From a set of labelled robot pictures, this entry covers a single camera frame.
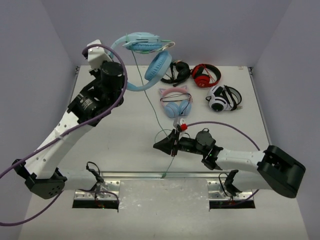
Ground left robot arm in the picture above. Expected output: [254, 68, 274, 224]
[14, 61, 125, 200]

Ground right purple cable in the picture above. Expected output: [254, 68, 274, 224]
[184, 121, 262, 205]

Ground aluminium table rail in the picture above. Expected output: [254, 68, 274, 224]
[100, 171, 229, 180]

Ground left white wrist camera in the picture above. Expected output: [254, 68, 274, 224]
[87, 46, 113, 70]

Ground black headset with microphone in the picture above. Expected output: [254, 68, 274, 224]
[160, 60, 191, 87]

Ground white black striped headphones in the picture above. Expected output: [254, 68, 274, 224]
[205, 85, 243, 112]

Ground left metal mounting bracket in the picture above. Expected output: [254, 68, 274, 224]
[73, 180, 121, 201]

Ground metal mounting bracket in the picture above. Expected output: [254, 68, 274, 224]
[73, 180, 121, 201]
[206, 178, 253, 201]

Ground right metal mounting bracket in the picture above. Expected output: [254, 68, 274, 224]
[206, 178, 253, 201]

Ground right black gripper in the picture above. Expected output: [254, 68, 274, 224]
[153, 129, 206, 158]

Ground pink cat ear headphones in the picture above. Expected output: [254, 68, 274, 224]
[158, 85, 193, 119]

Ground red headphones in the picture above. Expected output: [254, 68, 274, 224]
[191, 63, 222, 88]

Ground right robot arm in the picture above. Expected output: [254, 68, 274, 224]
[153, 128, 306, 199]

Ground green headphone cable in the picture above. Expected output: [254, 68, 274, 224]
[124, 34, 176, 179]

